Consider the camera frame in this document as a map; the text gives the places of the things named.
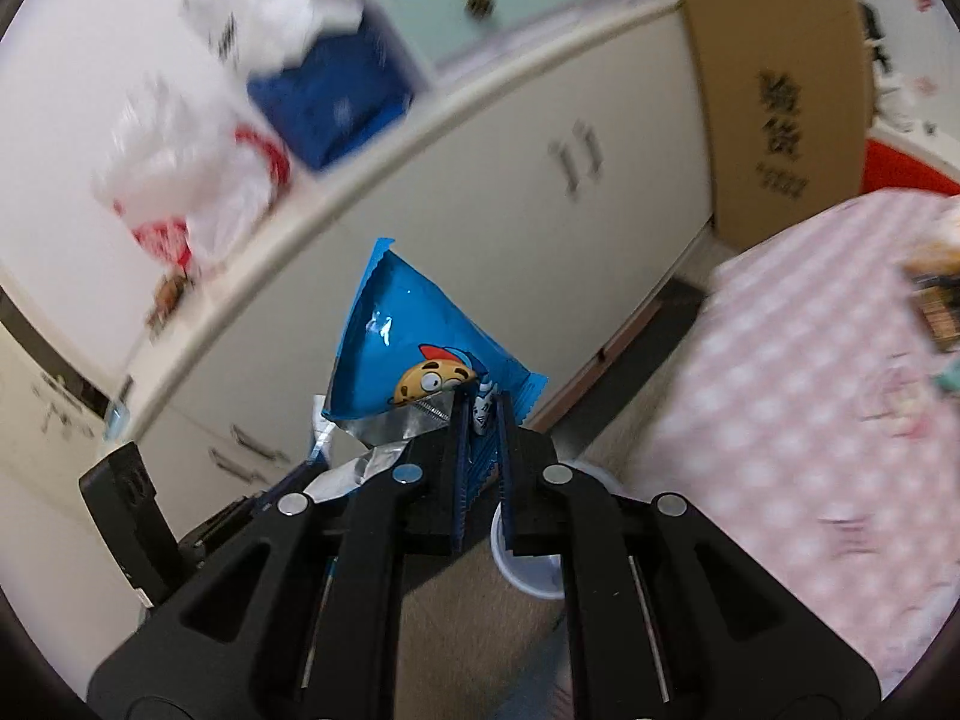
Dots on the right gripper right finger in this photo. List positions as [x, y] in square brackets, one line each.
[667, 616]

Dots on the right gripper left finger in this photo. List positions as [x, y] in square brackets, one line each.
[298, 615]

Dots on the blue cookie snack bag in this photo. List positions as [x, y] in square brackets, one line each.
[410, 361]

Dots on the trash pile on bed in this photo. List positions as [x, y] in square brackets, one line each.
[931, 267]

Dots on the pink checkered bedsheet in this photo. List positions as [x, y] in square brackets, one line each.
[804, 421]

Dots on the white red plastic bag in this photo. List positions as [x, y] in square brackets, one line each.
[190, 183]

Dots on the white low cabinet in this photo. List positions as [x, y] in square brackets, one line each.
[550, 199]

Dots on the red chair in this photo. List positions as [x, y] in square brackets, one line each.
[888, 167]

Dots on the brown cardboard box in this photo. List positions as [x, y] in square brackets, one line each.
[788, 99]

